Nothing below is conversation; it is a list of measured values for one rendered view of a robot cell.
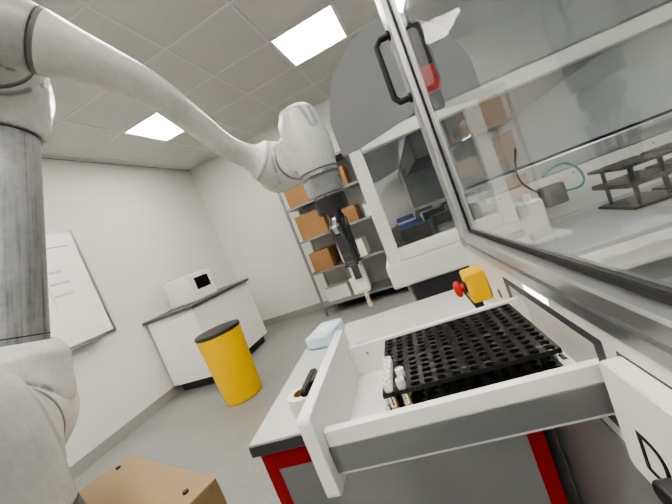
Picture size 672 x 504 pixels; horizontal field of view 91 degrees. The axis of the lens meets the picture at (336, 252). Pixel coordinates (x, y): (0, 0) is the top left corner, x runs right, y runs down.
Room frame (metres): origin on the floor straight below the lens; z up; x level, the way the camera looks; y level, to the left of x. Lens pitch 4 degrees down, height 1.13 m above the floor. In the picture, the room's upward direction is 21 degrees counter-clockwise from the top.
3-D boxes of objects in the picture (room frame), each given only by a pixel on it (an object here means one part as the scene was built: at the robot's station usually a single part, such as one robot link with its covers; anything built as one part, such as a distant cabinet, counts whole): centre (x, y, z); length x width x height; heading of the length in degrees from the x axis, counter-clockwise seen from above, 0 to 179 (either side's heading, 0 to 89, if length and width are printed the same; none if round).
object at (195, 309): (4.06, 1.77, 0.61); 1.15 x 0.72 x 1.22; 162
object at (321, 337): (1.15, 0.14, 0.78); 0.15 x 0.10 x 0.04; 156
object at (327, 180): (0.76, -0.03, 1.23); 0.09 x 0.09 x 0.06
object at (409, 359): (0.48, -0.11, 0.87); 0.22 x 0.18 x 0.06; 78
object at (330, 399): (0.52, 0.08, 0.87); 0.29 x 0.02 x 0.11; 168
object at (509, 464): (0.92, -0.02, 0.38); 0.62 x 0.58 x 0.76; 168
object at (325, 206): (0.76, -0.03, 1.15); 0.08 x 0.07 x 0.09; 166
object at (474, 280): (0.78, -0.28, 0.88); 0.07 x 0.05 x 0.07; 168
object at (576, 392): (0.48, -0.12, 0.86); 0.40 x 0.26 x 0.06; 78
